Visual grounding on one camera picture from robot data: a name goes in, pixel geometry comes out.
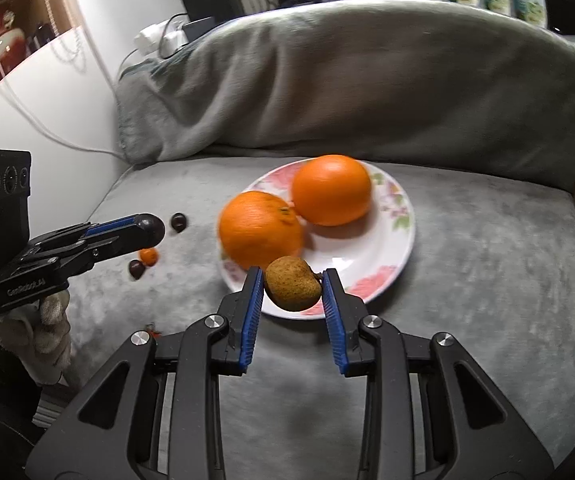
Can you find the dark red plum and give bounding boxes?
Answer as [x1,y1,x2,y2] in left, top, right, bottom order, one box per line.
[128,259,146,281]

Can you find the speckled brown yellow fruit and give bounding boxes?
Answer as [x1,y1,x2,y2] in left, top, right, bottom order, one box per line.
[265,256,322,312]

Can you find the floral white plate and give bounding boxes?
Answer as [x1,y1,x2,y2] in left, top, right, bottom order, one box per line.
[216,158,415,321]

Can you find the large orange with stem mark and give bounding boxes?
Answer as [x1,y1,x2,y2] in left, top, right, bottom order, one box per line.
[218,191,305,270]

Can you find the large smooth orange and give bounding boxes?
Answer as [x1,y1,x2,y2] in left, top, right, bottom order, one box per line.
[291,155,372,226]

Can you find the left gloved hand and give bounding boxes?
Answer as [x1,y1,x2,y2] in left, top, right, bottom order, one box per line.
[0,290,72,385]

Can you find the small orange kumquat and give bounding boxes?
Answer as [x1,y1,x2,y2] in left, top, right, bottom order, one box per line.
[139,247,160,266]

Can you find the white power strip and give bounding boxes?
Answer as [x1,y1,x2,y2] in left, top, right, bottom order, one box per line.
[134,13,189,58]

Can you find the red ceramic jar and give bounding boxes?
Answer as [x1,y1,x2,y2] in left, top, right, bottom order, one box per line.
[0,0,26,80]

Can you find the grey blanket on backrest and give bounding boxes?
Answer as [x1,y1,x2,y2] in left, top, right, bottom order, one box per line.
[116,0,575,191]

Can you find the white cable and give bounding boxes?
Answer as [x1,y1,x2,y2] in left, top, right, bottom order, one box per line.
[0,1,130,162]

